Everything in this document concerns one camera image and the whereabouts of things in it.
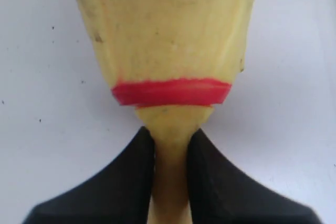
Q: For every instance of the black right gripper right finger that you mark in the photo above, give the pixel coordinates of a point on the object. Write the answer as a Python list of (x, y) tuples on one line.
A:
[(220, 192)]

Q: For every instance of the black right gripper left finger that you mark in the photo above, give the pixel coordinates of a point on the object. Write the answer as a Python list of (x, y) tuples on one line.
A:
[(119, 193)]

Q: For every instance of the yellow rubber chicken toy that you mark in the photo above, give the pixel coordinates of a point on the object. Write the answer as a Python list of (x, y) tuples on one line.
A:
[(172, 60)]

